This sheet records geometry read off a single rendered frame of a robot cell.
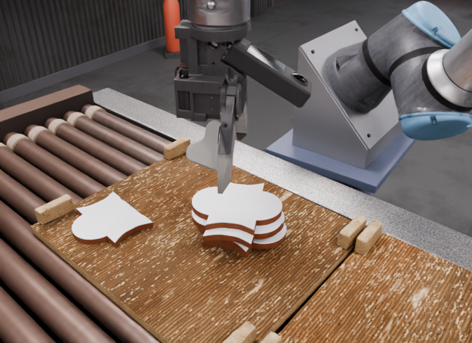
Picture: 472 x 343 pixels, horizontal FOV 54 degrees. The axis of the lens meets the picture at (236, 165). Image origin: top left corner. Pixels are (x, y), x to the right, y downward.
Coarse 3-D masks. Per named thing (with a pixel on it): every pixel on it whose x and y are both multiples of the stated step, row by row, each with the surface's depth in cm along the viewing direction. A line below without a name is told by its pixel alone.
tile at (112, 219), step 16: (112, 192) 79; (80, 208) 76; (96, 208) 76; (112, 208) 76; (128, 208) 76; (80, 224) 72; (96, 224) 72; (112, 224) 72; (128, 224) 72; (144, 224) 72; (80, 240) 70; (96, 240) 69; (112, 240) 69
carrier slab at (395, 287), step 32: (352, 256) 68; (384, 256) 68; (416, 256) 68; (320, 288) 62; (352, 288) 62; (384, 288) 62; (416, 288) 62; (448, 288) 62; (320, 320) 58; (352, 320) 58; (384, 320) 58; (416, 320) 58; (448, 320) 58
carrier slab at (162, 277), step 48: (144, 192) 81; (192, 192) 81; (288, 192) 81; (48, 240) 71; (144, 240) 70; (192, 240) 70; (288, 240) 70; (336, 240) 70; (144, 288) 62; (192, 288) 62; (240, 288) 62; (288, 288) 62; (192, 336) 56
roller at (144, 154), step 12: (72, 120) 110; (84, 120) 109; (84, 132) 108; (96, 132) 106; (108, 132) 104; (108, 144) 103; (120, 144) 101; (132, 144) 100; (132, 156) 98; (144, 156) 96; (156, 156) 95
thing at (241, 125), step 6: (246, 102) 67; (246, 108) 67; (246, 114) 68; (240, 120) 67; (246, 120) 68; (240, 126) 68; (246, 126) 69; (240, 132) 70; (246, 132) 70; (240, 138) 72
